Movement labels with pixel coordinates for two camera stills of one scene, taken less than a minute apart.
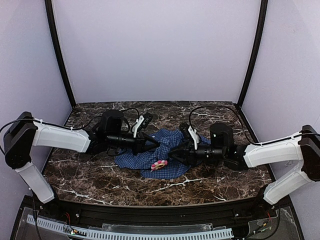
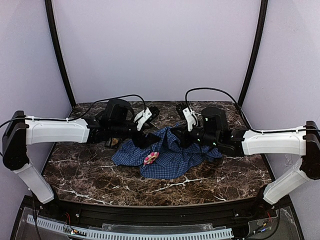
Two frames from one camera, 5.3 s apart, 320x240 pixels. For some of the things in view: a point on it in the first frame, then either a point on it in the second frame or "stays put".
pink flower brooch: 158,165 to 150,158
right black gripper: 190,153 to 185,135
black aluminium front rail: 162,215 stays put
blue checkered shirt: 169,139 stays put
